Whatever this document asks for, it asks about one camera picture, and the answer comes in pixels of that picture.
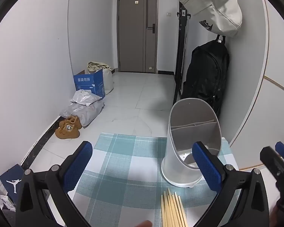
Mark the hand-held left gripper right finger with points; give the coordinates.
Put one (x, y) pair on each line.
(207, 167)

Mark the black backpack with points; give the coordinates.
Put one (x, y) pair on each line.
(206, 75)

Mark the brown suede shoe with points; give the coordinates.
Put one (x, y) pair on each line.
(66, 132)
(75, 121)

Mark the bundle of wooden chopsticks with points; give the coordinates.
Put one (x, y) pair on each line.
(172, 212)

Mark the white canvas bag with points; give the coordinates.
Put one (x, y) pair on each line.
(213, 7)

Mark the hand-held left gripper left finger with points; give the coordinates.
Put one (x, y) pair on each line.
(78, 165)

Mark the dark blue shoebox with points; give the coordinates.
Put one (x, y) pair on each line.
(11, 182)

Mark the beige tote bag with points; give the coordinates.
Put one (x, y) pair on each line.
(107, 80)

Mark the grey door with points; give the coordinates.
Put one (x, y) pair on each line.
(132, 40)

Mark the grey metal utensil holder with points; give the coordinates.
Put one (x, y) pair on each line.
(172, 160)

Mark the person's left hand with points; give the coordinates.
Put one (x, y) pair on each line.
(143, 224)

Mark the grey plastic parcel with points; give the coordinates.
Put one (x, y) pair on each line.
(87, 114)
(85, 98)

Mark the white panel with gold trim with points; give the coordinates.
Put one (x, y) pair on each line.
(262, 75)

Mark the white small box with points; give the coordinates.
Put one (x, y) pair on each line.
(4, 201)

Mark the blue cardboard box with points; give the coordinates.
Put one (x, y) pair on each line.
(85, 85)

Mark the black coat rack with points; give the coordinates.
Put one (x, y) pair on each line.
(181, 52)

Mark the teal checked tablecloth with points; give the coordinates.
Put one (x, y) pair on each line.
(123, 170)

